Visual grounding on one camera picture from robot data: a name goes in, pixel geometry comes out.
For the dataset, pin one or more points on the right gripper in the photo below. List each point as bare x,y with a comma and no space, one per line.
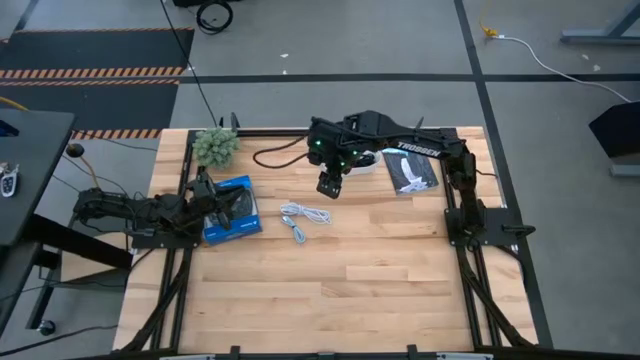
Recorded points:
332,142

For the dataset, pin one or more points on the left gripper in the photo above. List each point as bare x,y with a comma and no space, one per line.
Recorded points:
202,192

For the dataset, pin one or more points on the white plastic storage bin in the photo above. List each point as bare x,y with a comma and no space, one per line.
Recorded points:
367,167

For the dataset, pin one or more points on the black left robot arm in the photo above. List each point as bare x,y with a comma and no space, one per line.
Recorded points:
110,205

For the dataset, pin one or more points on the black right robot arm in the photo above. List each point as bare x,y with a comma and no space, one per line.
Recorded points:
420,145

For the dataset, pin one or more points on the blue computer mouse box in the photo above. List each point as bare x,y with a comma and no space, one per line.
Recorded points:
240,232

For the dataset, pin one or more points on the green fuzzy artificial plant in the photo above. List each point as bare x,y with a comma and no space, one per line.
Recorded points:
216,147

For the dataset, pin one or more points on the black hazard striped floor mat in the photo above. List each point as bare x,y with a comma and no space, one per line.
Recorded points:
100,50
100,107

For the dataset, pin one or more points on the black caster wheel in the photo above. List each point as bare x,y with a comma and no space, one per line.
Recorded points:
46,328

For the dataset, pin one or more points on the silver car key fob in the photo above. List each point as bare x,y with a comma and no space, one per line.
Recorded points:
9,185

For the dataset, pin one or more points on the black angular desk top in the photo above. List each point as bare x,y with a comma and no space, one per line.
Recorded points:
620,130

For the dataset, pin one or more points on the grey metal table leg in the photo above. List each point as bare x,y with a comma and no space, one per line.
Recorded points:
600,35

